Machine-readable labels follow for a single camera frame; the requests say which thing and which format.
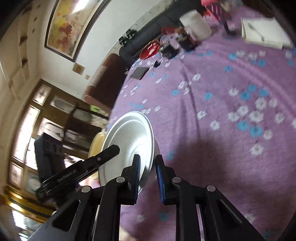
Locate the white cylindrical container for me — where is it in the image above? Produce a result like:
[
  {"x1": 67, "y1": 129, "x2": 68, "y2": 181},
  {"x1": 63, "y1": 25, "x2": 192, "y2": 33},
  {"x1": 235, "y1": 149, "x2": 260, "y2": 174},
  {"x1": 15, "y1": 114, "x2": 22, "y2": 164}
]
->
[{"x1": 179, "y1": 10, "x2": 212, "y2": 41}]

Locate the pink thermos bottle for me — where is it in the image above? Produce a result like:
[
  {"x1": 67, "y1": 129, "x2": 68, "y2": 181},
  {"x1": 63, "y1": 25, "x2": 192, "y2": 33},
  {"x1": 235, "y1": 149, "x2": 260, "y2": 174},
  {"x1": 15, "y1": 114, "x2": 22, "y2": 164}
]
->
[{"x1": 201, "y1": 0, "x2": 231, "y2": 22}]

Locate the white foam bowl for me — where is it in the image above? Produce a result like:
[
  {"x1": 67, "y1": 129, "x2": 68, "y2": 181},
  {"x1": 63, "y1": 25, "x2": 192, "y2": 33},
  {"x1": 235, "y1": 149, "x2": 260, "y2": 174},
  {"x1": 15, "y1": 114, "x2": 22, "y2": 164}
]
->
[{"x1": 98, "y1": 111, "x2": 160, "y2": 191}]

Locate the framed painting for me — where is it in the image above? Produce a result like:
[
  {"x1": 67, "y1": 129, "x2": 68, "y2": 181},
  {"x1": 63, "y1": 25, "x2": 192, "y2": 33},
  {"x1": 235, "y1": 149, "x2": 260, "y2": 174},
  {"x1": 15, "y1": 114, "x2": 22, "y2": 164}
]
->
[{"x1": 44, "y1": 1, "x2": 109, "y2": 62}]

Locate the beige bowl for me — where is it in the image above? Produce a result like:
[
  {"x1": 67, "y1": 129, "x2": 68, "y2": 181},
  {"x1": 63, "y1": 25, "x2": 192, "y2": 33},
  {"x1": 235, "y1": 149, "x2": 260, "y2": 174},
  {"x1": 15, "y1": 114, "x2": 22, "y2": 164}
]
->
[{"x1": 88, "y1": 132, "x2": 107, "y2": 157}]

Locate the white notebook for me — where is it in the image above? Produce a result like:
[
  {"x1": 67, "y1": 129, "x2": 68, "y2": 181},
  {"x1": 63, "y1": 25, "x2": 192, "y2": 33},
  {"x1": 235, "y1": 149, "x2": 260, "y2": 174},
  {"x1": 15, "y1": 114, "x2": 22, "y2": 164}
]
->
[{"x1": 241, "y1": 18, "x2": 293, "y2": 50}]

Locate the black phone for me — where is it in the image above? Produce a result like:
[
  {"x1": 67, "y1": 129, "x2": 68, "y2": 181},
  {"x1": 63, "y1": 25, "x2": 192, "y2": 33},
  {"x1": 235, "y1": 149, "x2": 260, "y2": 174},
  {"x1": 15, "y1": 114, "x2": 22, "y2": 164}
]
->
[{"x1": 130, "y1": 67, "x2": 149, "y2": 80}]

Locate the black leather sofa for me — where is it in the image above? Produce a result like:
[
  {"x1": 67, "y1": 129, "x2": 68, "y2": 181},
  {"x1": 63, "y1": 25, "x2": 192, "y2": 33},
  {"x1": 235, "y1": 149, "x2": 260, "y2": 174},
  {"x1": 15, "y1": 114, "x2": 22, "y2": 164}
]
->
[{"x1": 119, "y1": 0, "x2": 205, "y2": 68}]

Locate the small red glass dish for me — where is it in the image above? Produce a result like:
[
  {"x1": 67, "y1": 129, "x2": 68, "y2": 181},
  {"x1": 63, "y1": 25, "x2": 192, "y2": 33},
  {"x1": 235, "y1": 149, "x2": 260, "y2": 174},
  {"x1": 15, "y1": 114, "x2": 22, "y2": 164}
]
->
[{"x1": 139, "y1": 39, "x2": 160, "y2": 60}]

